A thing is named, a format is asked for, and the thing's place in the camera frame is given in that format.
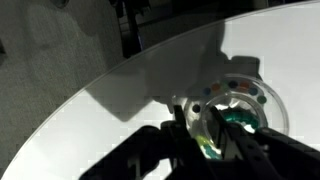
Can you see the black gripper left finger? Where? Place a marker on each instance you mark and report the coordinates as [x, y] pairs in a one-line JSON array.
[[182, 140]]

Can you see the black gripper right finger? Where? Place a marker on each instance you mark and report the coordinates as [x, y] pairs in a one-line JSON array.
[[240, 150]]

